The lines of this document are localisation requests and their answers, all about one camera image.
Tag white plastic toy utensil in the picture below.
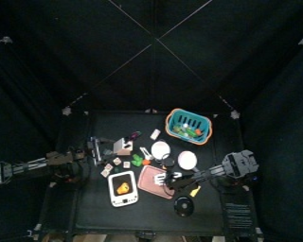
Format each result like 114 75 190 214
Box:
153 172 170 186

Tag small yellow toy piece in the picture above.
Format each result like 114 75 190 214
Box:
190 185 202 198

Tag small black toy pan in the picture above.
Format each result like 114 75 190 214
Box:
161 153 177 169

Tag pink cutting board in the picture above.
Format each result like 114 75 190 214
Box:
136 164 177 200

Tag pinkish white round plate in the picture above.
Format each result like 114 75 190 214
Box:
177 150 198 171

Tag black round disc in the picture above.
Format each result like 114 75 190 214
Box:
174 196 197 217

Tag green toy leafy vegetable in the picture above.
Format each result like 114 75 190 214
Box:
130 153 144 167

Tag white toy tongs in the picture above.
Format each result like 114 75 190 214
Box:
139 147 154 161

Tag yellow orange toy food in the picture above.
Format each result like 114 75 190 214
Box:
116 181 131 195

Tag white rectangular tray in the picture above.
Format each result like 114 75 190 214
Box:
107 170 140 208

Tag teal basket with orange rim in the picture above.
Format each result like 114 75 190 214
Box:
165 108 214 147

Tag white text label sticker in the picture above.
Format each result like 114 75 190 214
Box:
223 201 253 230

